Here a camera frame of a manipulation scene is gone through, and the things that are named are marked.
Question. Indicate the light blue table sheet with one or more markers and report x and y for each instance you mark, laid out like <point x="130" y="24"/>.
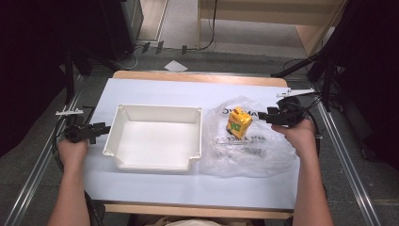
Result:
<point x="163" y="92"/>

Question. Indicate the metal floor rail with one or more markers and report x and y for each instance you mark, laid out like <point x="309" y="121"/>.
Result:
<point x="348" y="169"/>
<point x="34" y="175"/>

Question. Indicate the black stand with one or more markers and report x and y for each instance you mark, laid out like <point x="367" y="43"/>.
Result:
<point x="69" y="78"/>
<point x="316" y="69"/>

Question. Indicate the wooden table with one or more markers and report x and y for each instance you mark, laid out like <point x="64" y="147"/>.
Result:
<point x="194" y="76"/>

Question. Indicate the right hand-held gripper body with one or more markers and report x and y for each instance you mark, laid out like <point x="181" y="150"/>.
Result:
<point x="290" y="113"/>

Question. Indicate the clear plastic bag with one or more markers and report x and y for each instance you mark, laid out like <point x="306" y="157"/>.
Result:
<point x="251" y="153"/>

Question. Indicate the yellow toy block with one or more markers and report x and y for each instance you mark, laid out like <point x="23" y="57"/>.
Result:
<point x="239" y="122"/>

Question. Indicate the light wooden furniture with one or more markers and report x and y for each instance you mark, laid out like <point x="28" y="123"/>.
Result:
<point x="266" y="12"/>

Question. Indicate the person's left hand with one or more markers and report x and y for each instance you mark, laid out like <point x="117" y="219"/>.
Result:
<point x="72" y="152"/>

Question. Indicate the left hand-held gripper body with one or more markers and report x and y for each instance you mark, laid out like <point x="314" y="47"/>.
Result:
<point x="75" y="132"/>

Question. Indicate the dark cabinet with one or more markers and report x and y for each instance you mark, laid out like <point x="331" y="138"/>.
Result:
<point x="125" y="25"/>

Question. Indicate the white plastic tray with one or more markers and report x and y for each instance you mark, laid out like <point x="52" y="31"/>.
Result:
<point x="155" y="141"/>

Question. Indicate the person's right hand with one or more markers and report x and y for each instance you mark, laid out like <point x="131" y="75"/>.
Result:
<point x="298" y="135"/>

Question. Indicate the white paper sheet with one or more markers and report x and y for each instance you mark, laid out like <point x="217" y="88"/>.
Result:
<point x="175" y="66"/>

